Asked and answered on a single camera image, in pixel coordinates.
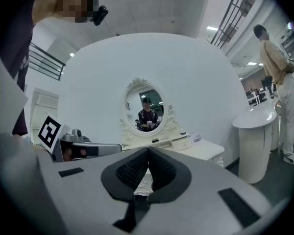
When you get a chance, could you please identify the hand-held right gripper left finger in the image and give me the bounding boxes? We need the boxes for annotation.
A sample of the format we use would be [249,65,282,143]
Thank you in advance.
[38,146,150,235]

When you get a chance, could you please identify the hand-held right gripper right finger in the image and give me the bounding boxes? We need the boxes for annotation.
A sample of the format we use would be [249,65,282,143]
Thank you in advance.
[134,146,273,235]

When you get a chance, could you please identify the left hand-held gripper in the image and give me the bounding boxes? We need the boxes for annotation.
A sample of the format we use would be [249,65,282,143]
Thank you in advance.
[38,114,123,163]

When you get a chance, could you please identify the white dressing table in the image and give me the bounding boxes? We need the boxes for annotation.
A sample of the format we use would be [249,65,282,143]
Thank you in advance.
[121,134,225,197]

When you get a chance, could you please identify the white drawer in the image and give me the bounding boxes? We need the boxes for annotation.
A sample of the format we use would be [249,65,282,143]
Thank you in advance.
[171,139,195,151]

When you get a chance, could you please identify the person's left hand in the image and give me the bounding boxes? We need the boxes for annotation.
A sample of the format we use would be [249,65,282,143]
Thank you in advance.
[62,146,87,162]

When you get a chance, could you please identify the purple wipes pack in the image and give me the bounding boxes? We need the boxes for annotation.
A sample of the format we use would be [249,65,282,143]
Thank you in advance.
[187,133,203,143]

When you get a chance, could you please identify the white louvred door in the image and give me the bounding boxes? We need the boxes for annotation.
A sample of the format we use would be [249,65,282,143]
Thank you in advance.
[30,87,60,137]

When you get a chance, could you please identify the black mezzanine railing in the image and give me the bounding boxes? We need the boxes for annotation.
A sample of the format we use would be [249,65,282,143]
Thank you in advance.
[28,42,66,81]
[210,0,263,49]

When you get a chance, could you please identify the distant office desks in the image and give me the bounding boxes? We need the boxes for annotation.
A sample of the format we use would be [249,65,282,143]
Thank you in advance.
[245,87,275,105]

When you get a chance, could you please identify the person's dark shirt torso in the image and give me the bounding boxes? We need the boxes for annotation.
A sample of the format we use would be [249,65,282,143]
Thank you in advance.
[0,0,37,137]

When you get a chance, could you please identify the person's head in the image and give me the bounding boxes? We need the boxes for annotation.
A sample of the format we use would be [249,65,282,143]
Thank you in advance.
[31,0,100,24]

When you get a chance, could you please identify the oval mirror ornate white frame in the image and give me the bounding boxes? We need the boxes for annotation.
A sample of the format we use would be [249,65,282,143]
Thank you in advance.
[119,76,185,144]

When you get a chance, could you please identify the white round pedestal table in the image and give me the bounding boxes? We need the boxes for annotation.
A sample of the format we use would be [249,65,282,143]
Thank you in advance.
[232,98,280,185]

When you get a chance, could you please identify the black head-mounted camera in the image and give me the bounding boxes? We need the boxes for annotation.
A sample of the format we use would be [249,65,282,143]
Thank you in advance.
[92,5,109,26]

